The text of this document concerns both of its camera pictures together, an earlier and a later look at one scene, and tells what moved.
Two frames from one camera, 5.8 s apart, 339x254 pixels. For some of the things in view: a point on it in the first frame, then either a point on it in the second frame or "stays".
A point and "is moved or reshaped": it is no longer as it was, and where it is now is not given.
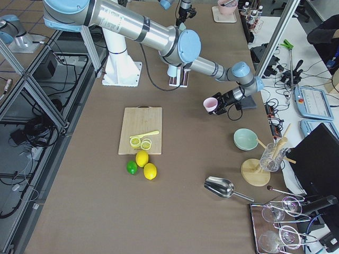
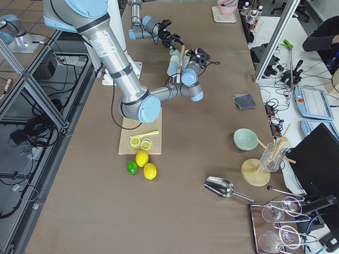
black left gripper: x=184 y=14 -> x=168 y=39
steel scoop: x=222 y=187 stays
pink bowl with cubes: x=227 y=7 stays
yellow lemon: x=141 y=158 stays
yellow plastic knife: x=142 y=135 stays
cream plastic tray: x=218 y=17 stays
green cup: x=182 y=26 is moved or reshaped
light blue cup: x=172 y=71 stays
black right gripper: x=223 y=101 -> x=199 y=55
